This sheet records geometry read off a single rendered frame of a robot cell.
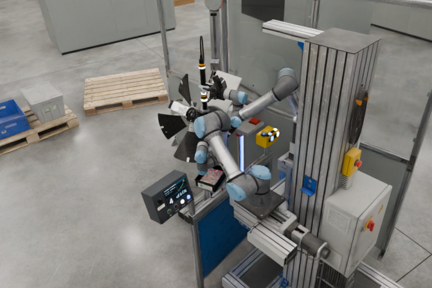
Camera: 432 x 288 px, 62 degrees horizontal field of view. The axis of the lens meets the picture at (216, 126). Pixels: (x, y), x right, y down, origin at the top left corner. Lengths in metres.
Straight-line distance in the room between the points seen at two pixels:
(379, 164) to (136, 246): 2.14
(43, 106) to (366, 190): 4.12
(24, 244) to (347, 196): 2.89
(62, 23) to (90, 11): 0.59
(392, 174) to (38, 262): 2.98
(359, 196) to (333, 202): 0.15
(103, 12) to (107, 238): 5.35
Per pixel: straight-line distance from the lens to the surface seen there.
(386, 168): 2.94
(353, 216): 1.98
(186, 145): 2.73
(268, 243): 2.15
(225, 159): 2.06
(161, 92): 5.46
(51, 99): 5.16
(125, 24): 8.16
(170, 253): 3.35
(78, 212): 3.94
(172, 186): 2.07
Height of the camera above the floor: 2.61
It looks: 33 degrees down
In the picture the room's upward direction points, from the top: 3 degrees counter-clockwise
